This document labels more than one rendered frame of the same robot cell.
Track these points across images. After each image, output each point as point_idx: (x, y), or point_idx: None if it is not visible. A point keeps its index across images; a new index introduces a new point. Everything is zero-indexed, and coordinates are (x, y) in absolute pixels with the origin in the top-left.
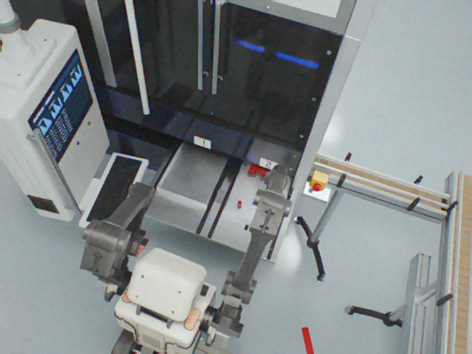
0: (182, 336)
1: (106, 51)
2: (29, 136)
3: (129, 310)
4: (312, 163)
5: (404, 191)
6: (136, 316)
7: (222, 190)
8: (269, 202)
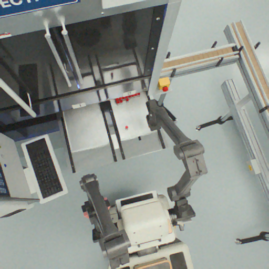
0: (170, 239)
1: None
2: None
3: (132, 247)
4: (158, 79)
5: (211, 58)
6: (138, 247)
7: (109, 124)
8: (190, 154)
